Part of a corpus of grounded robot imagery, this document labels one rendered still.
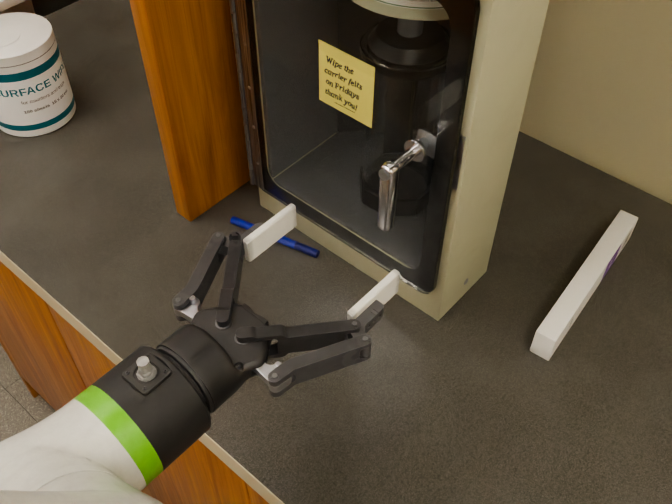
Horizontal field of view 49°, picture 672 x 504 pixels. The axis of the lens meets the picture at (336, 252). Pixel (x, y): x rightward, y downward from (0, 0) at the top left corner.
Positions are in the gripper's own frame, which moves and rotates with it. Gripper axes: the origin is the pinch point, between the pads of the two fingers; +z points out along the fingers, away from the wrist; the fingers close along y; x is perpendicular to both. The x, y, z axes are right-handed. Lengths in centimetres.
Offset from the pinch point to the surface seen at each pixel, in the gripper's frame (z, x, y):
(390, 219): 7.8, 0.7, -0.8
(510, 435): 6.0, 20.4, -20.8
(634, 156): 57, 18, -10
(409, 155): 10.7, -6.0, -0.4
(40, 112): 3, 16, 64
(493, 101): 17.1, -11.5, -5.3
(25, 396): -15, 115, 96
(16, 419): -20, 115, 92
